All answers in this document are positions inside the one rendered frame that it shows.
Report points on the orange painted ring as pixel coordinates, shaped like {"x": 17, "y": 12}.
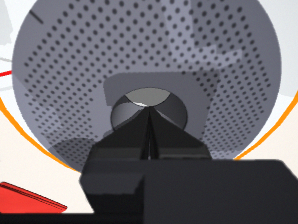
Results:
{"x": 21, "y": 131}

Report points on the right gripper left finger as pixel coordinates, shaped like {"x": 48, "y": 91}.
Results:
{"x": 126, "y": 142}

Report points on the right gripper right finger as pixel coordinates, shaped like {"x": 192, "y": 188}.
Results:
{"x": 171, "y": 142}

